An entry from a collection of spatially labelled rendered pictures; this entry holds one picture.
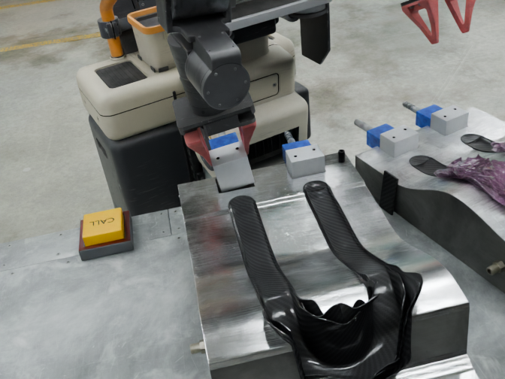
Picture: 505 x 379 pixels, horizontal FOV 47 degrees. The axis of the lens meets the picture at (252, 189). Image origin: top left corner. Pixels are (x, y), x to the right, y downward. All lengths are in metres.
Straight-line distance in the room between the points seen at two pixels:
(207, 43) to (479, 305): 0.47
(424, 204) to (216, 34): 0.39
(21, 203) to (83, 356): 1.92
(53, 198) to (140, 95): 1.29
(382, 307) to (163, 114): 0.93
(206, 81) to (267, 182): 0.25
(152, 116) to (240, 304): 0.89
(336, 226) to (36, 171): 2.22
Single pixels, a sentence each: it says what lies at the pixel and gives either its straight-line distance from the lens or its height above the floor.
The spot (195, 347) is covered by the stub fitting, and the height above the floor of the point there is 0.84.
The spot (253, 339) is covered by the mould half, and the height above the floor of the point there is 0.93.
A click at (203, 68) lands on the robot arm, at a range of 0.65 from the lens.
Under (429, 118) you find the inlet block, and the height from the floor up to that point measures 0.87.
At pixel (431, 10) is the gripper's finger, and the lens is 0.99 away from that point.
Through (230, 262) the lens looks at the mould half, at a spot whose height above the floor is 0.88.
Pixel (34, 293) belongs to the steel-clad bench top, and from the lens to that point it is 0.90.
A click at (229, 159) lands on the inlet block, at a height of 0.94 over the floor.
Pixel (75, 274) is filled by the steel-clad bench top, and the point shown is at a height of 0.80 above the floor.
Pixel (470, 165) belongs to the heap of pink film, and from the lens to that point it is 0.85.
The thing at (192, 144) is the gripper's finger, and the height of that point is 0.99.
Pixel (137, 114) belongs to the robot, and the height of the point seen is 0.75.
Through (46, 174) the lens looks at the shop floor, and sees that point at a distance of 2.81.
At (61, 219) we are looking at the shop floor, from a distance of 2.48.
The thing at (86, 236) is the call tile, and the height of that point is 0.84.
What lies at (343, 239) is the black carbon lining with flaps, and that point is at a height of 0.88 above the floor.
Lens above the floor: 1.37
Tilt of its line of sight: 35 degrees down
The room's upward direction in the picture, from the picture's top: 7 degrees counter-clockwise
